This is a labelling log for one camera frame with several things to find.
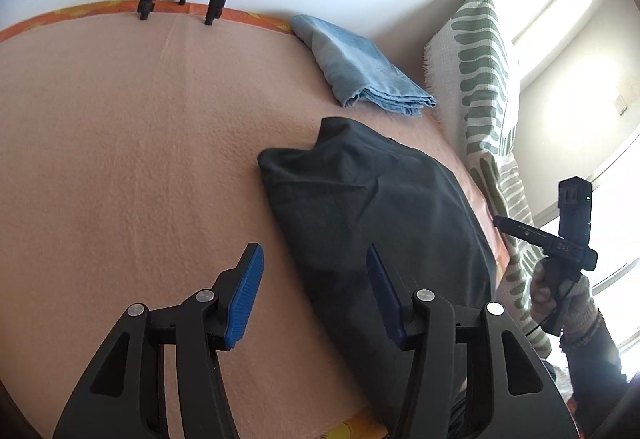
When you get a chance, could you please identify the dark grey pants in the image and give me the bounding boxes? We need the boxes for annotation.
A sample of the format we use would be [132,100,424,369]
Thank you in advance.
[257,118,497,426]

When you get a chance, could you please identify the right forearm dark sleeve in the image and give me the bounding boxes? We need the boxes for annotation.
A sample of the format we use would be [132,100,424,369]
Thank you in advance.
[561,311,629,438]

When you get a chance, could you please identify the right hand in white glove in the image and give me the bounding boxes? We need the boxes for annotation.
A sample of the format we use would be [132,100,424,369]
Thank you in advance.
[529,258,598,341]

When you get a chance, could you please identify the green white patterned pillow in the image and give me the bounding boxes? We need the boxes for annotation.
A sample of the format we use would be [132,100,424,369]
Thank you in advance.
[423,0,557,360]

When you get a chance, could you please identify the folded light blue jeans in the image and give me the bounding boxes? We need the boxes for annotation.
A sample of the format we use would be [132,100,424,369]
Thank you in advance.
[291,14,437,118]

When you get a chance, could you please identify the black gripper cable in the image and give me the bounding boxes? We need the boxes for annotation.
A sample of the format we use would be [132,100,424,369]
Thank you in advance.
[524,277,576,339]

